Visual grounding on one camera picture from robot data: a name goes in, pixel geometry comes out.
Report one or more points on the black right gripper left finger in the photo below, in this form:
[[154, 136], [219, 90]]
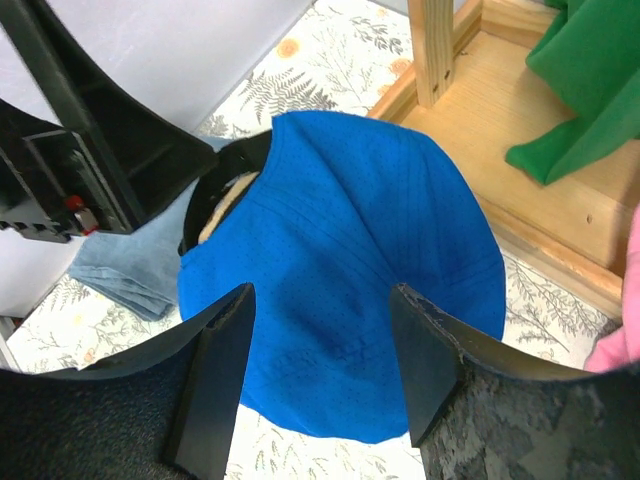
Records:
[[164, 409]]

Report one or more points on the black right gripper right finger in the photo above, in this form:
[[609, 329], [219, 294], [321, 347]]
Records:
[[480, 409]]

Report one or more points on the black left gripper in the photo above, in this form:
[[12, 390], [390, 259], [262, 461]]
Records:
[[109, 163]]

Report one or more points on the beige baseball cap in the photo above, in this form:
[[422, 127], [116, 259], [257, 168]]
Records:
[[232, 192]]

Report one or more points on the black baseball cap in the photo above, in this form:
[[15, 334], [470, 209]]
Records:
[[235, 158]]

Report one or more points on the blue baseball cap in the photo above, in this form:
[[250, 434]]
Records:
[[344, 208]]

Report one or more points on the folded blue denim cloth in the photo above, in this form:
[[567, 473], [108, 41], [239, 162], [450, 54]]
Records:
[[138, 271]]

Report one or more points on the wooden clothes rack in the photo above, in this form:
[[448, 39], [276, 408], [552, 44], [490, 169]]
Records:
[[537, 103]]

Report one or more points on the green tank top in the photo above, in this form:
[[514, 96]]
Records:
[[589, 57]]

